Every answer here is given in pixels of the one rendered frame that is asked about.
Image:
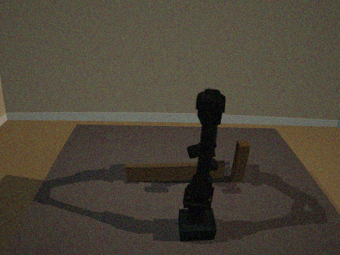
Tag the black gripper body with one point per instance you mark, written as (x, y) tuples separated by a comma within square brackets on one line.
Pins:
[(213, 165)]

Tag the brown wooden post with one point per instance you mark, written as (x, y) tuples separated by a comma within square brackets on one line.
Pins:
[(242, 151)]

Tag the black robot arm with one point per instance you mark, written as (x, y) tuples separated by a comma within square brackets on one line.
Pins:
[(210, 105)]

